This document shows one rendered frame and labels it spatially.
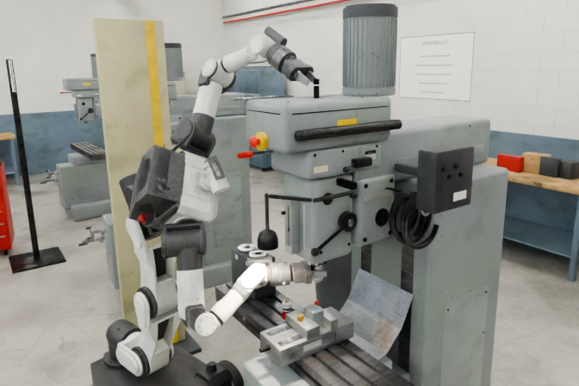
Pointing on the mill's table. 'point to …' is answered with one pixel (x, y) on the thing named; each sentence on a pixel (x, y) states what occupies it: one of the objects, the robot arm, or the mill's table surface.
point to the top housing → (314, 120)
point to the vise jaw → (308, 329)
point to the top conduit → (346, 130)
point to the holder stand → (239, 256)
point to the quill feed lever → (347, 221)
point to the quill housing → (320, 216)
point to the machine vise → (339, 331)
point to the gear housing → (326, 160)
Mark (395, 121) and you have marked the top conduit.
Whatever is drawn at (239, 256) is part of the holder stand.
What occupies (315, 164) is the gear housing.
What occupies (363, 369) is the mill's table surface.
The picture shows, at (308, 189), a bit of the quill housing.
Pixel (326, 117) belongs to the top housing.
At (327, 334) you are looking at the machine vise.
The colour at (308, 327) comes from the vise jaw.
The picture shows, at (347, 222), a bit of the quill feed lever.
